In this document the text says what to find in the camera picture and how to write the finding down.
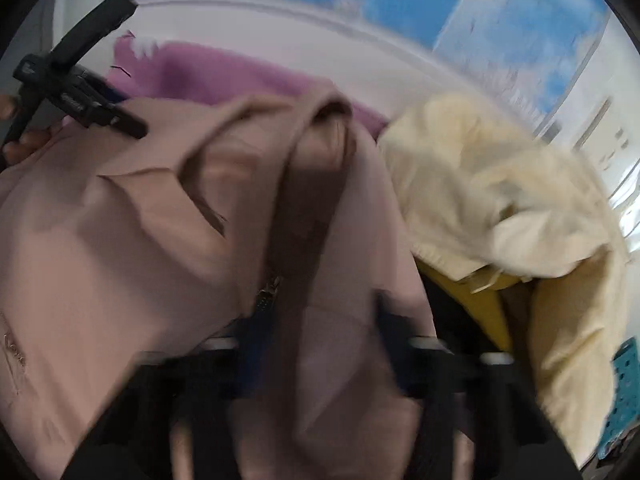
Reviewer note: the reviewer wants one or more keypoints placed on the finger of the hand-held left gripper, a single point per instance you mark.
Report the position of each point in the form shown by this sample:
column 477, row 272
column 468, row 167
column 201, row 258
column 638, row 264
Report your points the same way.
column 122, row 120

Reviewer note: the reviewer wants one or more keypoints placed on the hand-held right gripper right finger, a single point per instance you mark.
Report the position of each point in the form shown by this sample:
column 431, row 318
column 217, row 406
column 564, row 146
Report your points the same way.
column 407, row 375

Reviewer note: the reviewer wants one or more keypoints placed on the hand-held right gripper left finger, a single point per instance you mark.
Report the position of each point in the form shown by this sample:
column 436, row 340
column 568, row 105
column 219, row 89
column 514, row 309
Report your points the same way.
column 252, row 360

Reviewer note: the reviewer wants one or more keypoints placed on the beige pink zip jacket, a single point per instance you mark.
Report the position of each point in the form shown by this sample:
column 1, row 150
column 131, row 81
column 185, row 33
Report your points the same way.
column 125, row 235

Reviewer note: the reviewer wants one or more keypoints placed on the person's left hand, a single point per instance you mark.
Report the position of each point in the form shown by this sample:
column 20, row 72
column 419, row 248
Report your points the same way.
column 27, row 142

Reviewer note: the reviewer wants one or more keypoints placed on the pink floral blanket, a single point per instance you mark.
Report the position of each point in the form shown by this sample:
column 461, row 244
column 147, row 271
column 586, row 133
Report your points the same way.
column 200, row 75

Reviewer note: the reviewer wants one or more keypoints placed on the cream jacket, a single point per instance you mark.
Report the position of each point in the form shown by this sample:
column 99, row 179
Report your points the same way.
column 500, row 185

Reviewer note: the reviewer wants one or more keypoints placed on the teal plastic basket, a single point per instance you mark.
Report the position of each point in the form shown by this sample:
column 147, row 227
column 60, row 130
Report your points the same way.
column 625, row 390

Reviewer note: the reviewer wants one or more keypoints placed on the white cabinet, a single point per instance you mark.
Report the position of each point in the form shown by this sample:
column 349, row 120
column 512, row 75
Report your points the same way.
column 595, row 130

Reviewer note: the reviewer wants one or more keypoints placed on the wall map poster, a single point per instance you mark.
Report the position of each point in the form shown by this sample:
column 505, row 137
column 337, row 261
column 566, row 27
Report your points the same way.
column 525, row 35
column 400, row 0

